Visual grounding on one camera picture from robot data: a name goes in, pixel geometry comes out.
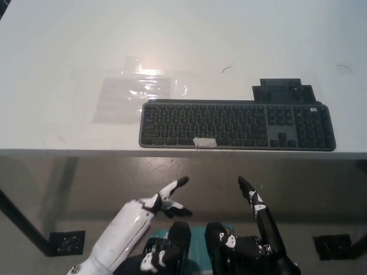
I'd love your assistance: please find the clear plastic sheet with paper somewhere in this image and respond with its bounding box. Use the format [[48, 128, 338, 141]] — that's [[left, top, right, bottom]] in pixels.
[[91, 76, 189, 125]]

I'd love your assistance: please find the black stepped mounting plate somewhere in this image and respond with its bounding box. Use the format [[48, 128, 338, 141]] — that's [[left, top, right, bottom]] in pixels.
[[252, 78, 317, 103]]

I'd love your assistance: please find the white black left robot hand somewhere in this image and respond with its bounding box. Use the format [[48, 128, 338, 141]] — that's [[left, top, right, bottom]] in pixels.
[[93, 176, 194, 272]]

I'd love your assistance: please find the black teal robot torso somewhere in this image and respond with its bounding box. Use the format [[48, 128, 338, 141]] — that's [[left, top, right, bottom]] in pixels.
[[136, 220, 260, 275]]

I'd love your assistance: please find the white tape strip on spacebar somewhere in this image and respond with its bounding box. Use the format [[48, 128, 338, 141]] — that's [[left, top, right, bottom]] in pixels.
[[193, 137, 217, 151]]

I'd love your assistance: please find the black floor anchor plate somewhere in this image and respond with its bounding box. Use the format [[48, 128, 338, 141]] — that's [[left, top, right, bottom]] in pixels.
[[49, 230, 86, 256], [312, 234, 353, 261]]

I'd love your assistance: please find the dark grey full-size keyboard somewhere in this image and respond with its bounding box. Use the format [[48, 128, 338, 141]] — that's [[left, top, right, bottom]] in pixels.
[[139, 99, 337, 152]]

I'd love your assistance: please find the black metal table leg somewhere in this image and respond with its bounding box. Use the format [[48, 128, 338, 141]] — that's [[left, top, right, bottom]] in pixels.
[[0, 187, 57, 257]]

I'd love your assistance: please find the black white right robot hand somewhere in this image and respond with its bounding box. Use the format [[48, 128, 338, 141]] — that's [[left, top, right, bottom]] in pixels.
[[217, 175, 288, 259]]

